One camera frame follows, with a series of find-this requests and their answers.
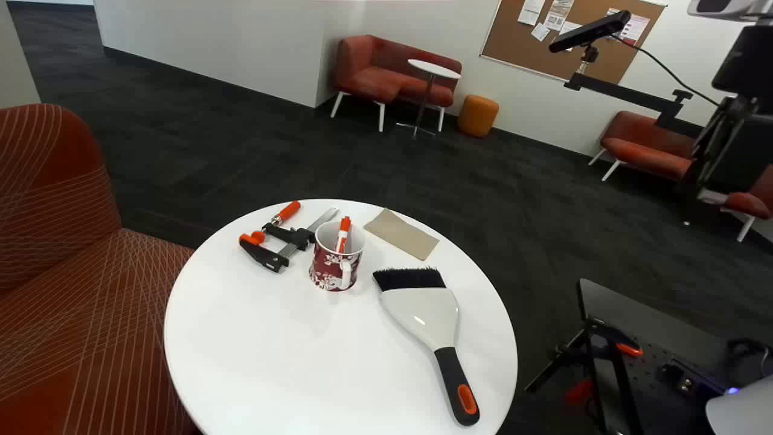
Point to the beige rectangular card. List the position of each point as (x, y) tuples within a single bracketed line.
[(403, 235)]

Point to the orange black bar clamp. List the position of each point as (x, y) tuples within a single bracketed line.
[(295, 238)]

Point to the orange round pouf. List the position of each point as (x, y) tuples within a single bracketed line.
[(476, 114)]

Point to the red armchair with white legs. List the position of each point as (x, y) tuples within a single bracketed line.
[(376, 75)]

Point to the small round white side table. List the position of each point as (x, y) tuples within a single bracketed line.
[(434, 67)]

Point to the cork pin board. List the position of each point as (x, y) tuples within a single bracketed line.
[(516, 44)]

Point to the black tripod with orange knobs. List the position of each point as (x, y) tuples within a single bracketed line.
[(601, 353)]

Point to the white paper sheet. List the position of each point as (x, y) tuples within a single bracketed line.
[(532, 11), (636, 27), (559, 12)]

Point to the long red bench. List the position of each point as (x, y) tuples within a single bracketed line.
[(649, 151)]

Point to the black platform table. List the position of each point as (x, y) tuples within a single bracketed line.
[(669, 321)]

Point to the orange striped sofa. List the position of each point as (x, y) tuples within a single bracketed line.
[(65, 304)]

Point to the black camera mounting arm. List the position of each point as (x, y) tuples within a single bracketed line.
[(624, 92)]

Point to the black stereo camera bar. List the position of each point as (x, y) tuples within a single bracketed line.
[(590, 31)]

